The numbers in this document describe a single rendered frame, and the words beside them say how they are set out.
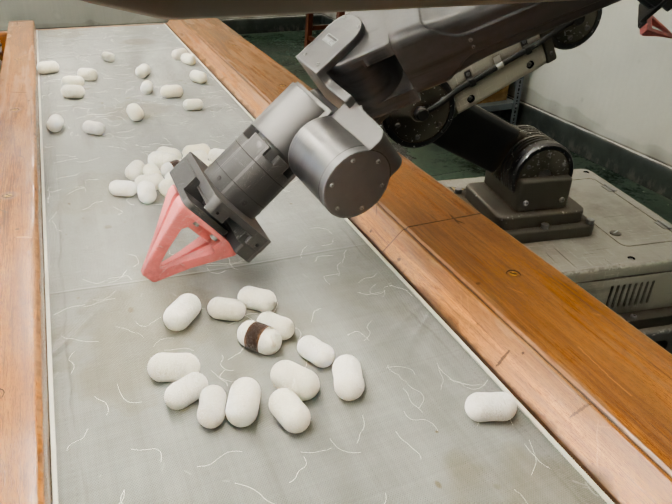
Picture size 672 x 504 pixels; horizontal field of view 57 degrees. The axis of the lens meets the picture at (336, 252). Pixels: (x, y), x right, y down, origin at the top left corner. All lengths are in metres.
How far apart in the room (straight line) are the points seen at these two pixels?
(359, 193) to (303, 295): 0.12
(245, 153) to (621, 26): 2.56
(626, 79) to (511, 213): 1.79
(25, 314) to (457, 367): 0.33
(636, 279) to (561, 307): 0.74
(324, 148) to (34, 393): 0.25
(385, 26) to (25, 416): 0.37
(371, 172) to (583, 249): 0.83
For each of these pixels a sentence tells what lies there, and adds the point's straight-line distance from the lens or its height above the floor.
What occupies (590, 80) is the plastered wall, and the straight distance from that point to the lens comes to 3.08.
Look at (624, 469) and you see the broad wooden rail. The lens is 0.42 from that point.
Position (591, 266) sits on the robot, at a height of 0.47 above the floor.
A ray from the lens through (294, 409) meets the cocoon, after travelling 0.41.
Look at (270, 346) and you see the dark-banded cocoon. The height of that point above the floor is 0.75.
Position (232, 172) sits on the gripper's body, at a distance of 0.50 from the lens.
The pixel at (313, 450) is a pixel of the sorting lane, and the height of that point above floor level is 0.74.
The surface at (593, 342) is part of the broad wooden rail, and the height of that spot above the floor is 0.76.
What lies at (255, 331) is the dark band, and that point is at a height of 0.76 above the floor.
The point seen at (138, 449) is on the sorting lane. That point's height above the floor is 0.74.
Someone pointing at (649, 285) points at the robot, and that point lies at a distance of 1.29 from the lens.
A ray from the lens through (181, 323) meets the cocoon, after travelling 0.50.
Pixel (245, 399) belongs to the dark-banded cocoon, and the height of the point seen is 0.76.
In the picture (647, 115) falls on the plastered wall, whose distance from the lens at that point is 2.88.
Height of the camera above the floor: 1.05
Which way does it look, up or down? 30 degrees down
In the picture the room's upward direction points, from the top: 2 degrees clockwise
